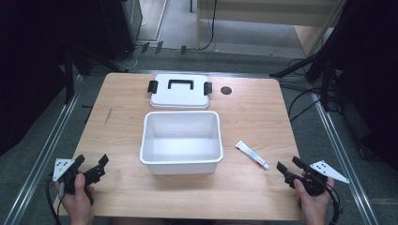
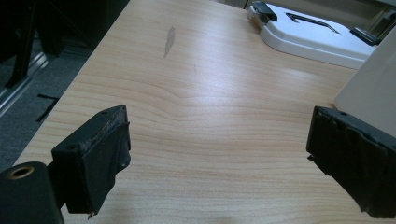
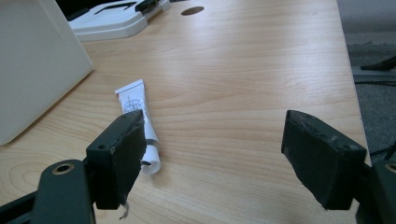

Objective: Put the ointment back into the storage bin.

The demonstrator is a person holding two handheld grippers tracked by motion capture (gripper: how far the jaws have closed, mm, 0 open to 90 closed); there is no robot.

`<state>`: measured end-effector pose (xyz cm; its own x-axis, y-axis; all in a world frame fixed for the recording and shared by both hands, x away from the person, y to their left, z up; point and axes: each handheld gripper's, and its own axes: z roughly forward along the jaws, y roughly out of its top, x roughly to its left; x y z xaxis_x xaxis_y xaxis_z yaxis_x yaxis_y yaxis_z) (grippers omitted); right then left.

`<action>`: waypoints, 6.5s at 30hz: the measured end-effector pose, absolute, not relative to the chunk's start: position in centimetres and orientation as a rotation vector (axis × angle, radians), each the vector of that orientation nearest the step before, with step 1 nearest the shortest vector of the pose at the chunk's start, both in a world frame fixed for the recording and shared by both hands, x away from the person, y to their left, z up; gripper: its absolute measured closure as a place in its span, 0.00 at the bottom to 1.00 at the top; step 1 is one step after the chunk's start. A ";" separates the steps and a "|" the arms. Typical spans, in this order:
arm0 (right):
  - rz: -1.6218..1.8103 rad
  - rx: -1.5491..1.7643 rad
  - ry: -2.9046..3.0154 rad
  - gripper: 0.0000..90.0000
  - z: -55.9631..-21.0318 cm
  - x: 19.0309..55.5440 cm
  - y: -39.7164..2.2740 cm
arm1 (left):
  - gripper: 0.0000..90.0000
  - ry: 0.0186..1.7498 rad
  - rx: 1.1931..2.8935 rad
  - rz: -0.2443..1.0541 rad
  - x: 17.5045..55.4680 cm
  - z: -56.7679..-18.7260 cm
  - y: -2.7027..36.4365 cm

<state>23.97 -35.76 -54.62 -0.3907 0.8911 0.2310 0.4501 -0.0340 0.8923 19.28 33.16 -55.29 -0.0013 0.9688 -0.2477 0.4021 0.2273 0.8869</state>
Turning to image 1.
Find white plastic storage box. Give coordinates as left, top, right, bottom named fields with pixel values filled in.
left=139, top=110, right=224, bottom=175

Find black cables on floor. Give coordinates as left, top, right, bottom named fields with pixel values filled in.
left=280, top=57, right=342, bottom=124

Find person's left hand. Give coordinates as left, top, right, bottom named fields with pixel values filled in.
left=54, top=172, right=96, bottom=225

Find black cabinet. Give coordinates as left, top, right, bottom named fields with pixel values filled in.
left=99, top=0, right=144, bottom=63

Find aluminium frame rail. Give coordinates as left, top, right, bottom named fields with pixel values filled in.
left=2, top=74, right=84, bottom=225
left=126, top=68, right=313, bottom=80
left=308, top=88, right=380, bottom=225

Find black curtain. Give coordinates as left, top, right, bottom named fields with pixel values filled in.
left=322, top=0, right=398, bottom=173
left=0, top=0, right=109, bottom=158

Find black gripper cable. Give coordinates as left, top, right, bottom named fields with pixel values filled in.
left=325, top=182, right=343, bottom=225
left=44, top=178, right=64, bottom=225

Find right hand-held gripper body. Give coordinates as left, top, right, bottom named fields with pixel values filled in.
left=300, top=159, right=351, bottom=198

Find light wooden furniture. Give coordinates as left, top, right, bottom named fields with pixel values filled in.
left=195, top=0, right=349, bottom=58

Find white ointment tube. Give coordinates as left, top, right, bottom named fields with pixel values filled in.
left=235, top=140, right=270, bottom=171

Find person's right hand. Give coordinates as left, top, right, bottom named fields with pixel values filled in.
left=293, top=174, right=335, bottom=225

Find black hanging cable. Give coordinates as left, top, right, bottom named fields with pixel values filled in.
left=199, top=0, right=219, bottom=52

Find white cable on floor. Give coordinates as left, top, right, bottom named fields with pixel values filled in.
left=122, top=15, right=150, bottom=70

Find black tripod stand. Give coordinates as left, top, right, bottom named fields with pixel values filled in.
left=269, top=29, right=346, bottom=112
left=61, top=46, right=127, bottom=106

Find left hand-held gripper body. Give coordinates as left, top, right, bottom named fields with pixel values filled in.
left=48, top=157, right=83, bottom=196

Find white lid with black handle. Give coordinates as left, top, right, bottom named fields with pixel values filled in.
left=146, top=73, right=213, bottom=111

